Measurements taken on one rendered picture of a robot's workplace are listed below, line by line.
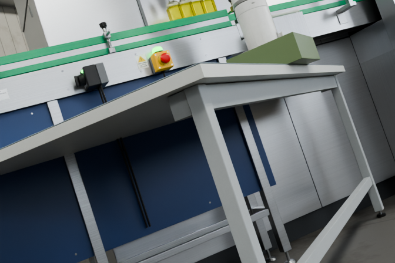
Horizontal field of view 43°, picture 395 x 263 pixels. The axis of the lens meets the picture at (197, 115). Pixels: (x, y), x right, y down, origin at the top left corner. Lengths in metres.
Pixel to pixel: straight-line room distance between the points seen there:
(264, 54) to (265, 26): 0.15
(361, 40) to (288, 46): 1.29
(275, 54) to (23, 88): 0.92
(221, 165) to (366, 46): 1.91
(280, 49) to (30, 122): 0.94
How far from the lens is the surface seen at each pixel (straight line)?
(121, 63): 2.03
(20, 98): 1.94
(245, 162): 2.15
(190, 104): 1.13
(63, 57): 2.02
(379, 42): 2.85
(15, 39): 4.92
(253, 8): 1.83
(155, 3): 2.47
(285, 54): 1.68
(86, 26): 2.38
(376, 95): 2.95
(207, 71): 1.09
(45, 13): 2.38
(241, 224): 1.13
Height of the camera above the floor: 0.57
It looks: 4 degrees up
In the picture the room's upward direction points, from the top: 19 degrees counter-clockwise
